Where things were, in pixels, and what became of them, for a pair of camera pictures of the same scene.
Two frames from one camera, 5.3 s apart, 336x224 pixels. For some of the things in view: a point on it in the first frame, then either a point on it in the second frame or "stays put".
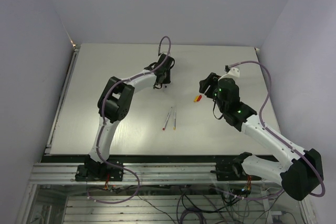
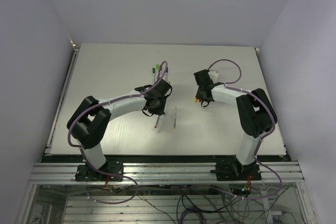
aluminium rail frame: [191, 174] stays put
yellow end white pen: [175, 121] stays put
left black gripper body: [168, 74] -> [160, 107]
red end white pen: [167, 119] -> [157, 123]
